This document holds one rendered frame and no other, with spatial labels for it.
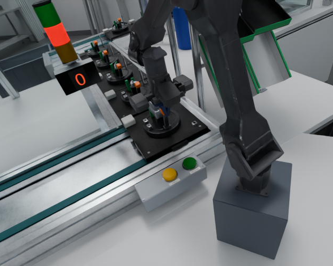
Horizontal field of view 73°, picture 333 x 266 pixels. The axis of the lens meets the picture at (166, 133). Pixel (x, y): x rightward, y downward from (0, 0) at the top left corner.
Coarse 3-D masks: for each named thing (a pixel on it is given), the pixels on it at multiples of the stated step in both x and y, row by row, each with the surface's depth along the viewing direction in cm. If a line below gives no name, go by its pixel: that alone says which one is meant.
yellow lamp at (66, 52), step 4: (64, 44) 63; (68, 44) 63; (56, 48) 63; (60, 48) 63; (64, 48) 63; (68, 48) 64; (72, 48) 65; (60, 52) 64; (64, 52) 64; (68, 52) 64; (72, 52) 65; (60, 56) 65; (64, 56) 64; (68, 56) 65; (72, 56) 65; (76, 56) 67; (64, 60) 65; (68, 60) 65; (72, 60) 66
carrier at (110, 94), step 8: (144, 80) 111; (128, 88) 101; (144, 88) 101; (112, 96) 103; (120, 96) 104; (128, 96) 98; (112, 104) 100; (120, 104) 98; (128, 104) 96; (120, 112) 94; (128, 112) 92; (136, 112) 91; (120, 120) 92
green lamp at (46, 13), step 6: (42, 6) 56; (48, 6) 57; (36, 12) 57; (42, 12) 57; (48, 12) 57; (54, 12) 58; (42, 18) 58; (48, 18) 58; (54, 18) 59; (42, 24) 59; (48, 24) 59; (54, 24) 59
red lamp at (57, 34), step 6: (60, 24) 60; (48, 30) 60; (54, 30) 60; (60, 30) 61; (48, 36) 62; (54, 36) 61; (60, 36) 61; (66, 36) 63; (54, 42) 62; (60, 42) 62; (66, 42) 63
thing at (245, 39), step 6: (240, 18) 71; (240, 24) 72; (246, 24) 69; (240, 30) 71; (246, 30) 70; (240, 36) 70; (246, 36) 67; (252, 36) 68; (240, 42) 68; (246, 42) 69
